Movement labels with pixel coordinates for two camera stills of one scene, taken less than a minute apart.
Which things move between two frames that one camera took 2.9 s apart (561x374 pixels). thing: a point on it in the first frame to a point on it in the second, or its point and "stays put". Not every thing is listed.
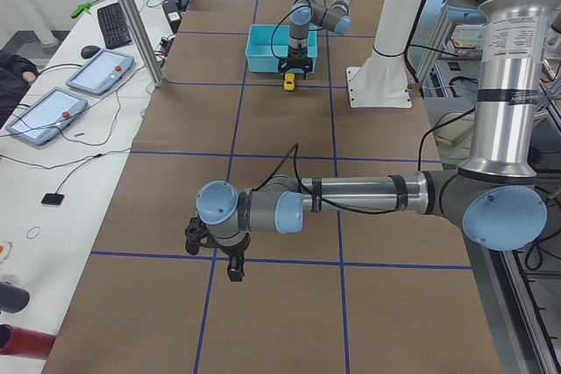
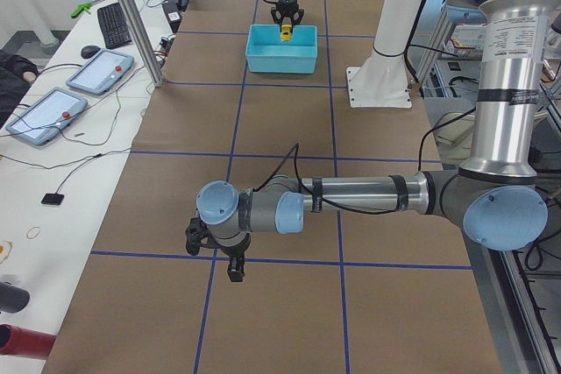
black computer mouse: (88, 52) stays put
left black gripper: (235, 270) stays put
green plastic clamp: (85, 6) stays put
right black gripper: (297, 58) to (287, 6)
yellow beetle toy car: (289, 81) to (286, 32)
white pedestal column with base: (381, 81) stays put
